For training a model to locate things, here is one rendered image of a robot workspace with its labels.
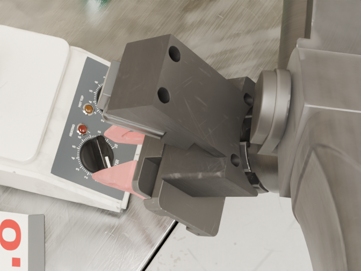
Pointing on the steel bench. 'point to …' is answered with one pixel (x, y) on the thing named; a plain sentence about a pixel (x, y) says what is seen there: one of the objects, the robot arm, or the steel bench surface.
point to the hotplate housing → (111, 203)
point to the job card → (32, 241)
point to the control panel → (69, 175)
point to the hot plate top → (28, 89)
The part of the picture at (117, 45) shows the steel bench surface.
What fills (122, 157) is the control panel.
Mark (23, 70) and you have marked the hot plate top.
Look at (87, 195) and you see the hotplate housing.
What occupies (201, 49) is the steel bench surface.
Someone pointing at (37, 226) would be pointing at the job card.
